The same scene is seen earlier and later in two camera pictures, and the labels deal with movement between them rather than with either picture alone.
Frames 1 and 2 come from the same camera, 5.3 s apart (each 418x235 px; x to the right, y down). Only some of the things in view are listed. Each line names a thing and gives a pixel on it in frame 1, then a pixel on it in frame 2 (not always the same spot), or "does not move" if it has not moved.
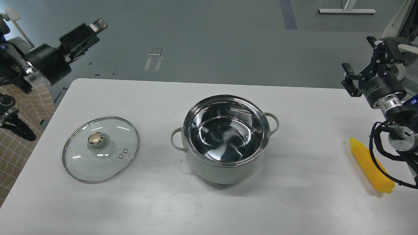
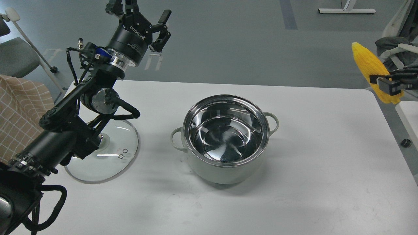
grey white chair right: x=404 y=24 does not move
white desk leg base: x=346 y=10 does not move
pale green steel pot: x=226 y=136 does not move
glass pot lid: x=99 y=149 does not move
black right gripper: x=382 y=89 to x=409 y=77
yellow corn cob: x=375 y=175 to x=372 y=65
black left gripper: x=47 y=62 to x=131 y=39
